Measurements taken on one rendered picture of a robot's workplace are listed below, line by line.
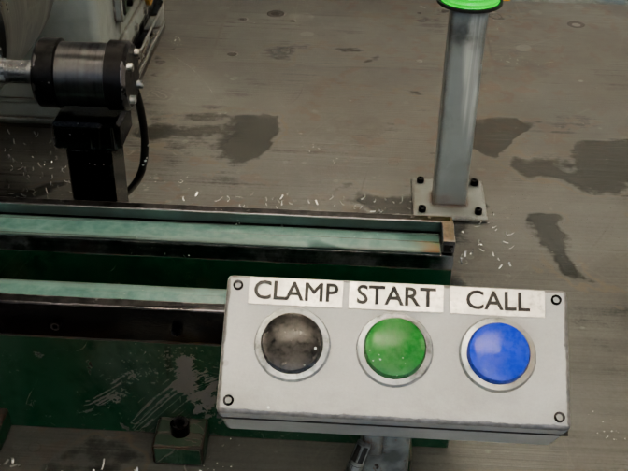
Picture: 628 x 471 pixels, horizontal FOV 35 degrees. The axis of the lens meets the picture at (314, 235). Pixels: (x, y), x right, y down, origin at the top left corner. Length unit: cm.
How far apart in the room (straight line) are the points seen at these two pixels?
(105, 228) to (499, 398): 45
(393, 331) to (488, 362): 5
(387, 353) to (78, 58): 47
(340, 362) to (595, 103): 93
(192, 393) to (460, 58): 44
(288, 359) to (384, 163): 71
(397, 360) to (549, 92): 93
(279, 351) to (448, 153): 60
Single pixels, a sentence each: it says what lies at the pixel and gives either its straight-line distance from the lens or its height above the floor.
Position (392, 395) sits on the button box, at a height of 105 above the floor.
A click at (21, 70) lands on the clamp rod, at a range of 90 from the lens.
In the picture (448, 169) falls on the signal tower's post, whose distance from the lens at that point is 107.
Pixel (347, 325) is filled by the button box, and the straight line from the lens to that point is 50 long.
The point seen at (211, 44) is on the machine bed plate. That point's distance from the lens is 148.
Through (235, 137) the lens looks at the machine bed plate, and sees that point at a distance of 123.
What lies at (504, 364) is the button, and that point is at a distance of 49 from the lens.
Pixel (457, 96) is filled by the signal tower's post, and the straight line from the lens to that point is 103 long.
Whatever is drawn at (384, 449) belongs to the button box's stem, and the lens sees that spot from 55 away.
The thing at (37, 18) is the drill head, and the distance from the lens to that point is 104.
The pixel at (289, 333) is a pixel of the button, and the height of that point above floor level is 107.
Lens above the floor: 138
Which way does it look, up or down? 34 degrees down
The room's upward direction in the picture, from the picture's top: 1 degrees clockwise
